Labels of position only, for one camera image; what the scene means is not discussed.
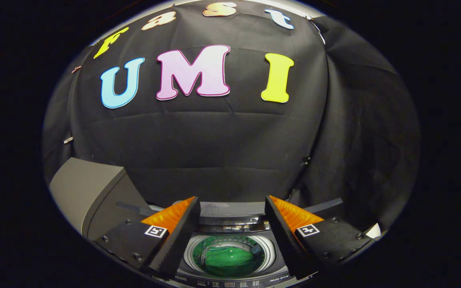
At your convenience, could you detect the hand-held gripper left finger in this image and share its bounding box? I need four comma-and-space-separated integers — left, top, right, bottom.
94, 196, 202, 280

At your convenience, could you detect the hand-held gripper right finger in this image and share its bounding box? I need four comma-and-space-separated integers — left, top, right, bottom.
265, 195, 375, 280

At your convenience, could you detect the green polo shirt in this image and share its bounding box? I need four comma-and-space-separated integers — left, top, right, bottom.
202, 246, 256, 277

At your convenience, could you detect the small grey washing machine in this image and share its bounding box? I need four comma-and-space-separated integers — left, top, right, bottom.
174, 224, 319, 288

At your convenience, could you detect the black backdrop cloth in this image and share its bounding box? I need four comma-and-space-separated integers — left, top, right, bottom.
42, 0, 421, 232

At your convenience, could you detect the grey cabinet box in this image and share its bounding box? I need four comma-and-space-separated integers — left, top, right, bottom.
49, 157, 153, 240

